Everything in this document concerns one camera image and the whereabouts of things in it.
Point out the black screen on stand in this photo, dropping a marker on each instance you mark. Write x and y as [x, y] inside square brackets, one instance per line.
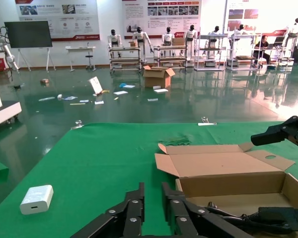
[27, 34]

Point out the white wheeled cabinet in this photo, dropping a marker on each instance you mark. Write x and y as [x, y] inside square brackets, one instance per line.
[2, 111]

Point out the white industrial robot arm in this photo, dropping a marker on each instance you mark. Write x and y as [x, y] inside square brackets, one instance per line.
[7, 53]

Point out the black stool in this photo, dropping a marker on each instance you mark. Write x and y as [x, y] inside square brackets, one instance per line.
[90, 57]

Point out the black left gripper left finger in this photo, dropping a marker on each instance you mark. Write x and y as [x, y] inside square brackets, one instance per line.
[131, 218]

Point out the open brown cardboard box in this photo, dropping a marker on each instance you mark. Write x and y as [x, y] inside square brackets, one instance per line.
[226, 166]

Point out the medium cardboard box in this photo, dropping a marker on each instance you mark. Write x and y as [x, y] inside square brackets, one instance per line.
[178, 41]

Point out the pale yellow strip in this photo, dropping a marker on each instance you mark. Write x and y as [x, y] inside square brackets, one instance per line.
[77, 103]

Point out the small cardboard box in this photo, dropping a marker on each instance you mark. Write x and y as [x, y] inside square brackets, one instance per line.
[132, 44]

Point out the black debris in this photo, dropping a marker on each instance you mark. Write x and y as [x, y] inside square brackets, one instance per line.
[17, 87]

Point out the silver binder clamp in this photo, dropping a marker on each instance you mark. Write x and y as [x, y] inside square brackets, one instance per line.
[205, 121]
[77, 124]

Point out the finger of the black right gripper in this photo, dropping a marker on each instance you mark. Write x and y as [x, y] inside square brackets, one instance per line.
[283, 218]
[273, 135]

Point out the white narrow table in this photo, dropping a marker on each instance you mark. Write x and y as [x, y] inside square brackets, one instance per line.
[80, 48]

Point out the seated person in black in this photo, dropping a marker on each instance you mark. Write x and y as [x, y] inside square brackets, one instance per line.
[262, 44]

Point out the white wall info poster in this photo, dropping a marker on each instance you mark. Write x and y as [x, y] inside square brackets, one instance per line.
[161, 15]
[57, 17]
[243, 15]

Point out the clear plastic strip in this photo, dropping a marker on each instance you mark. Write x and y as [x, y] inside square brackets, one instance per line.
[46, 99]

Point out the clear plastic scrap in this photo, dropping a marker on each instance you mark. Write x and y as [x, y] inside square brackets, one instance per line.
[176, 141]

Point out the white charger block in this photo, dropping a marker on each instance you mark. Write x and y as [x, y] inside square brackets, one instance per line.
[36, 199]

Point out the white paper sheet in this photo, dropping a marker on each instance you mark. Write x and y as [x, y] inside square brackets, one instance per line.
[120, 93]
[99, 102]
[84, 101]
[152, 100]

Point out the blue and white packet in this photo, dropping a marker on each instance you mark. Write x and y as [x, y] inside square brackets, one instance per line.
[125, 86]

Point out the metal pipe rack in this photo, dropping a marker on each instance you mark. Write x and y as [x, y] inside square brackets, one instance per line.
[124, 48]
[241, 35]
[209, 36]
[169, 59]

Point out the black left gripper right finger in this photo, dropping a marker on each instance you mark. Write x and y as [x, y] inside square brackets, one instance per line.
[186, 218]

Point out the metal frame desk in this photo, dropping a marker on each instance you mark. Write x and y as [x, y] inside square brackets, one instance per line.
[275, 48]

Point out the green table cloth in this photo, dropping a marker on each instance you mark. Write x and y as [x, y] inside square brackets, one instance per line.
[101, 161]

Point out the small white object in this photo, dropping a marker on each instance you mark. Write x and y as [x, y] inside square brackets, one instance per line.
[59, 97]

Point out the white sign card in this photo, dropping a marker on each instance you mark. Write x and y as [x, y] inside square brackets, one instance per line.
[95, 85]

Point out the white humanoid robot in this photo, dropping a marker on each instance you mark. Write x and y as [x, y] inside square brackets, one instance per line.
[239, 31]
[214, 33]
[139, 36]
[168, 37]
[114, 39]
[293, 29]
[190, 36]

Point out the bluish plastic bag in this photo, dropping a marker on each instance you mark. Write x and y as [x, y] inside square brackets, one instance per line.
[69, 98]

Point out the large open cardboard box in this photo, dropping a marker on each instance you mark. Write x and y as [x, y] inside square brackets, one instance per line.
[155, 81]

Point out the yellow curved object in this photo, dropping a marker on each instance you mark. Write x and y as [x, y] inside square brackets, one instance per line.
[105, 92]

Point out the brown package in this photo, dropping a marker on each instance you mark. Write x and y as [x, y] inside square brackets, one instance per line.
[45, 82]

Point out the white foam block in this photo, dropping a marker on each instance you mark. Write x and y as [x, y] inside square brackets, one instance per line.
[161, 90]

